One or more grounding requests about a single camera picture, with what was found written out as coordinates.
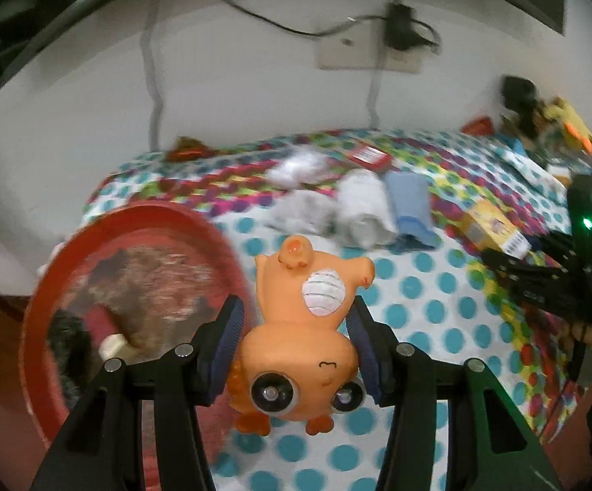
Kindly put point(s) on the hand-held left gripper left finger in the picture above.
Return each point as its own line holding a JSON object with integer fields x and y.
{"x": 229, "y": 337}

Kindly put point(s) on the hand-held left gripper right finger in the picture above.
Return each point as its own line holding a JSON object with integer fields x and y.
{"x": 360, "y": 337}

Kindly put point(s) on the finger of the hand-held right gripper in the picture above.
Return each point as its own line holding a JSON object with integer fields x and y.
{"x": 554, "y": 245}
{"x": 541, "y": 286}

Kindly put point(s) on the orange fish toy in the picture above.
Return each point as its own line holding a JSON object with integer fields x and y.
{"x": 296, "y": 358}

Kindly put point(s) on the yellow cardboard box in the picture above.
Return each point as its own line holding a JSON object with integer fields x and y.
{"x": 487, "y": 225}

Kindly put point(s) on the white towel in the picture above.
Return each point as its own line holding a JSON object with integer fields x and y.
{"x": 365, "y": 204}

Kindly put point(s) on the grey white cloth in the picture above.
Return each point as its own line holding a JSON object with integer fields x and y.
{"x": 301, "y": 212}

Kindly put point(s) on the red round basin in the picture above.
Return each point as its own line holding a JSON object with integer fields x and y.
{"x": 137, "y": 225}

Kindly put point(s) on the blue towel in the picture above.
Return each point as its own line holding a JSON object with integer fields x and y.
{"x": 408, "y": 199}

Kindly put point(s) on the polka dot blanket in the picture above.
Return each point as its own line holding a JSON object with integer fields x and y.
{"x": 429, "y": 317}

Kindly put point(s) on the yellow orange plush toy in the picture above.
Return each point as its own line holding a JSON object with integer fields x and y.
{"x": 572, "y": 122}

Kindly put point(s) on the cream sock ball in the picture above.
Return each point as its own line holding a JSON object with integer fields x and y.
{"x": 114, "y": 346}

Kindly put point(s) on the small red item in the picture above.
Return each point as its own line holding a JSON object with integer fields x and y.
{"x": 103, "y": 325}

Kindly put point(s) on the black object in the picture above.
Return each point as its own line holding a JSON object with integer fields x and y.
{"x": 518, "y": 94}

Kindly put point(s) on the dark fuzzy item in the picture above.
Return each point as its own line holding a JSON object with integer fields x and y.
{"x": 71, "y": 348}

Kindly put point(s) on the red top cardboard box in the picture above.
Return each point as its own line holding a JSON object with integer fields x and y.
{"x": 370, "y": 156}

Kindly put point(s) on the white plastic bag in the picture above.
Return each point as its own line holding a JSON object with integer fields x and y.
{"x": 298, "y": 166}

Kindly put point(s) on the red snack wrapper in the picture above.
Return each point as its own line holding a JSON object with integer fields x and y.
{"x": 188, "y": 151}

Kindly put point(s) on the black power adapter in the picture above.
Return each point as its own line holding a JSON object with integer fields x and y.
{"x": 401, "y": 25}

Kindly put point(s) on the white wall outlet plate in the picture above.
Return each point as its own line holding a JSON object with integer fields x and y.
{"x": 347, "y": 46}

